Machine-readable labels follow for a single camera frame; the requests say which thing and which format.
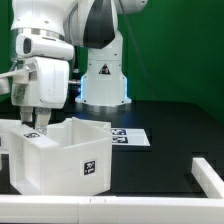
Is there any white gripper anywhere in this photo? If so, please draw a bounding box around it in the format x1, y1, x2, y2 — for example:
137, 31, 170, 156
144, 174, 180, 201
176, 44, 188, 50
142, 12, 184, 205
11, 57, 69, 135

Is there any white drawer housing box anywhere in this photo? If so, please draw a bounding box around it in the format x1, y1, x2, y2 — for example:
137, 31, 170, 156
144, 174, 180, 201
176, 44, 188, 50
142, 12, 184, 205
9, 117, 112, 196

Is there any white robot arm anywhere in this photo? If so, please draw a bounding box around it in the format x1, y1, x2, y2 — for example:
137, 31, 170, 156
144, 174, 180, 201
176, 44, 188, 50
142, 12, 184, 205
11, 0, 148, 134

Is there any small white drawer left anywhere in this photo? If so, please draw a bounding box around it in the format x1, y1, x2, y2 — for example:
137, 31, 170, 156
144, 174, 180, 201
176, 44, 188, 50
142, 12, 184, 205
0, 119, 21, 154

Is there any white marker sheet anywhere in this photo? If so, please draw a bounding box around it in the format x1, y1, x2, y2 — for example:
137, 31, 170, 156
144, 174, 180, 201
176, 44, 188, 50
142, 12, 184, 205
111, 128, 150, 146

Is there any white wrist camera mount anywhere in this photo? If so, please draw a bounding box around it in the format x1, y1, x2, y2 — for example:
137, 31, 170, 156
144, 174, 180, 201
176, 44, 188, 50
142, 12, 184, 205
0, 67, 29, 95

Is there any white L-shaped frame wall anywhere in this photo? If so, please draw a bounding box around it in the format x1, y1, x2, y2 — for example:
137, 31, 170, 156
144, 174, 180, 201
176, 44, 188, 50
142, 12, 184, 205
0, 158, 224, 224

